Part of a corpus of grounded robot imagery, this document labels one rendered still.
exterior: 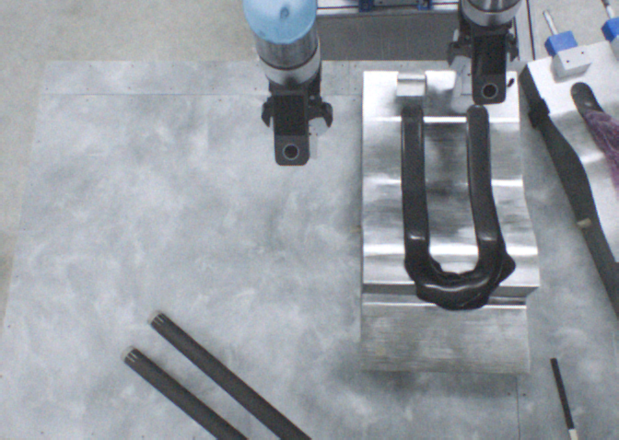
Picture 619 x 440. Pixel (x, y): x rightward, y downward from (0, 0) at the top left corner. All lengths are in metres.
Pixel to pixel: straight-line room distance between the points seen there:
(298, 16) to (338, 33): 1.26
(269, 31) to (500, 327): 0.59
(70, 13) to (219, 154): 1.39
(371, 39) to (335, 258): 0.99
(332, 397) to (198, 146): 0.51
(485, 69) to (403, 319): 0.40
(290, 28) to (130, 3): 1.73
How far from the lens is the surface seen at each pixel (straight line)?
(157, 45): 2.20
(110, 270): 1.10
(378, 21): 1.89
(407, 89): 1.06
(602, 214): 1.04
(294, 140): 0.77
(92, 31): 2.31
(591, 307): 1.09
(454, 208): 0.95
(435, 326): 0.96
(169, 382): 1.00
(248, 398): 0.94
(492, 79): 0.85
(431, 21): 1.91
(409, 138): 1.00
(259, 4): 0.61
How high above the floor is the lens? 1.81
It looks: 75 degrees down
